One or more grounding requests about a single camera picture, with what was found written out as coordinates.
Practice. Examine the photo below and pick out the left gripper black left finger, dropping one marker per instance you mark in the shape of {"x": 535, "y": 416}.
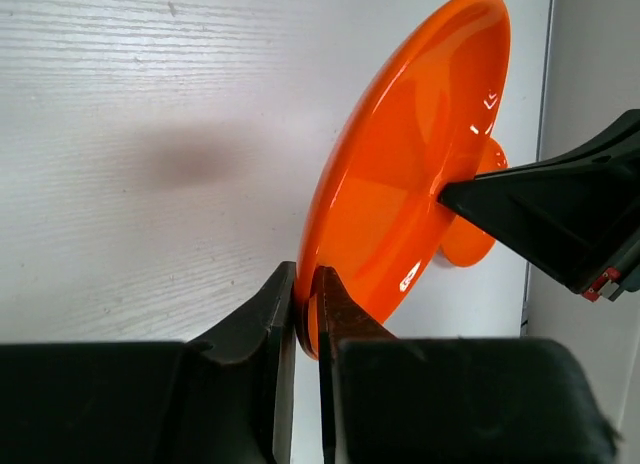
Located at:
{"x": 225, "y": 396}

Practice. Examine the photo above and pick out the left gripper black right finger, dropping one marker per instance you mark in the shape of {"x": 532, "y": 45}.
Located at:
{"x": 386, "y": 399}

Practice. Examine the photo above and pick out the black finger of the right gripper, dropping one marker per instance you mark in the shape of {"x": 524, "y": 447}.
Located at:
{"x": 575, "y": 217}

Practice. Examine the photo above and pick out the orange plate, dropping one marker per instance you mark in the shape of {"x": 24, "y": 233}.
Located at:
{"x": 464, "y": 244}
{"x": 423, "y": 122}

